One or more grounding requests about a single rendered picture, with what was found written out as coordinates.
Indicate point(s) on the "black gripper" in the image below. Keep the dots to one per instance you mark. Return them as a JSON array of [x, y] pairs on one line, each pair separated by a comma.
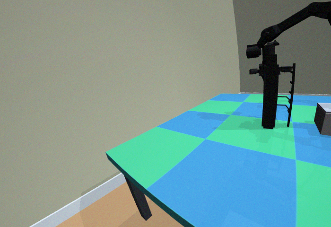
[[255, 71]]

